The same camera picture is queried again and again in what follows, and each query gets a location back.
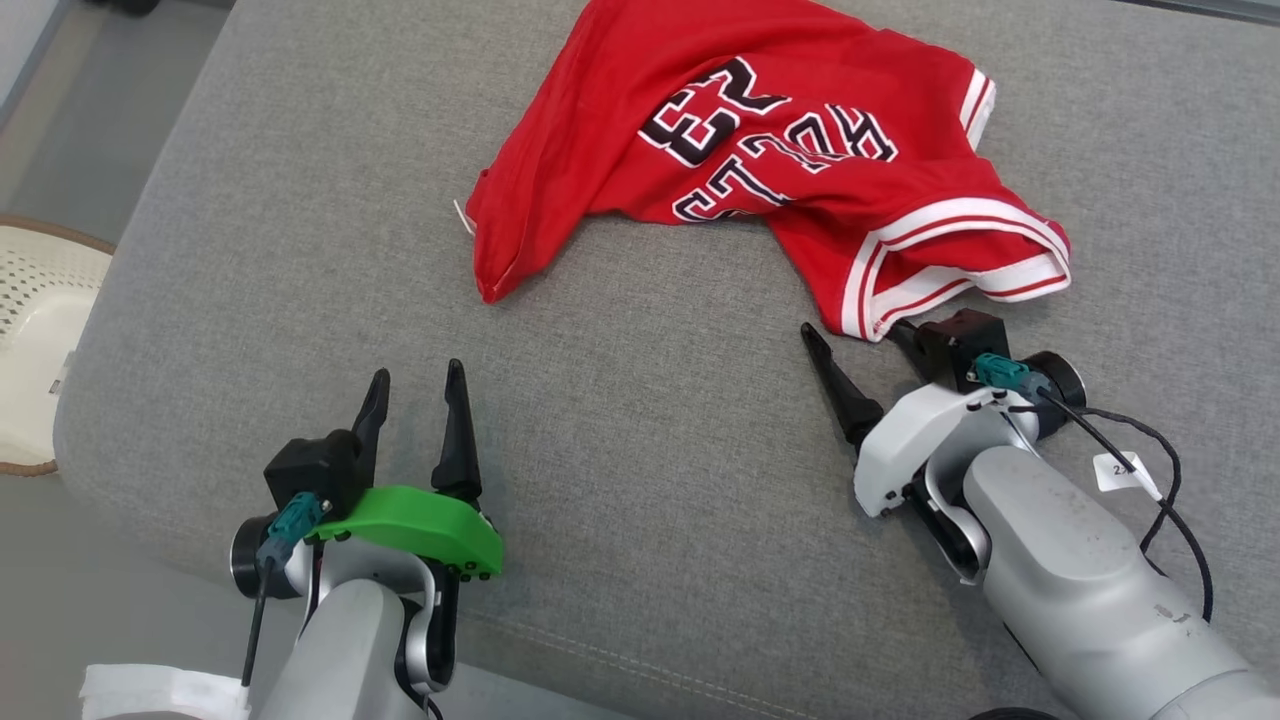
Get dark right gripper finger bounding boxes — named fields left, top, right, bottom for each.
left=799, top=321, right=887, bottom=448
left=886, top=318, right=937, bottom=385

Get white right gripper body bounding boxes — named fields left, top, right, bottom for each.
left=852, top=380, right=1036, bottom=520

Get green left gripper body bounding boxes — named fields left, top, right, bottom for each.
left=309, top=485, right=505, bottom=582

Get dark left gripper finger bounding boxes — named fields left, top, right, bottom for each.
left=431, top=359, right=484, bottom=502
left=349, top=367, right=392, bottom=489

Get red jersey white sleeves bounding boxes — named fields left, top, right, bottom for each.
left=453, top=0, right=1073, bottom=344

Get grey fabric sofa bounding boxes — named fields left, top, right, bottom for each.
left=55, top=0, right=1280, bottom=720

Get white laundry basket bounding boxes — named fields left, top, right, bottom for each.
left=0, top=214, right=118, bottom=478

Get right cable teal connector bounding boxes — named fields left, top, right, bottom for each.
left=971, top=352, right=1217, bottom=624

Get cable teal connector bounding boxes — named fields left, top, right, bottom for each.
left=971, top=352, right=1217, bottom=624
left=240, top=491, right=333, bottom=689

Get left cable teal connector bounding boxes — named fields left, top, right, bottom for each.
left=240, top=491, right=333, bottom=689

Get white cable label tag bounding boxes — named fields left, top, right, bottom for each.
left=1092, top=451, right=1163, bottom=502

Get white tape strap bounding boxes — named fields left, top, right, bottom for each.
left=79, top=662, right=252, bottom=720

